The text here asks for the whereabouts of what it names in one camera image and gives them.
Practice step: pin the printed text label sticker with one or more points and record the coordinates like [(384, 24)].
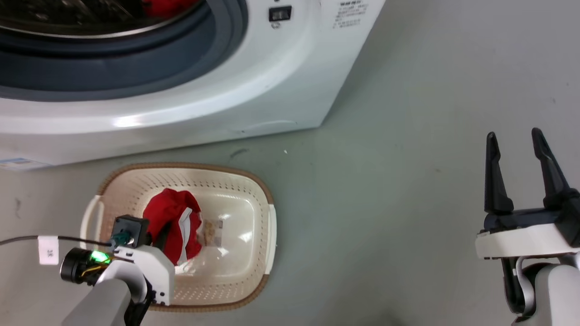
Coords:
[(351, 13)]

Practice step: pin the paper label in basket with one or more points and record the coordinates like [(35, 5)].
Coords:
[(212, 232)]

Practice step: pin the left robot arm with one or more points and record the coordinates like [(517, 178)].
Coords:
[(102, 296)]

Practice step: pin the red garment in drum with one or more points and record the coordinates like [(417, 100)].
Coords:
[(165, 6)]

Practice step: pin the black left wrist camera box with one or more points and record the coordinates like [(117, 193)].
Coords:
[(130, 230)]

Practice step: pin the red garment with white stripe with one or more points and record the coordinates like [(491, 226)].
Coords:
[(170, 210)]

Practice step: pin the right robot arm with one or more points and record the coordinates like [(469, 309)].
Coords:
[(555, 294)]

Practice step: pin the cream plastic laundry basket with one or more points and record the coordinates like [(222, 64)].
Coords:
[(240, 217)]

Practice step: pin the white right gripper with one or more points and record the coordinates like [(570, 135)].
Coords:
[(521, 237)]

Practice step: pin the stainless steel washer drum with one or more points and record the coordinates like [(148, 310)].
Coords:
[(68, 18)]

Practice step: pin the black washer door latch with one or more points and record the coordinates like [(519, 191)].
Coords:
[(280, 13)]

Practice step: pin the white front-loading washing machine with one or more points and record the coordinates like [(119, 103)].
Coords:
[(272, 81)]

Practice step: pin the blue and white energy sticker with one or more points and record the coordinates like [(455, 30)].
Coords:
[(18, 164)]

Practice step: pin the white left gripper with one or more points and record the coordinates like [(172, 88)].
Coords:
[(156, 271)]

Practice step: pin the dark grey rubber door seal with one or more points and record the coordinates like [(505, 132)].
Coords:
[(136, 63)]

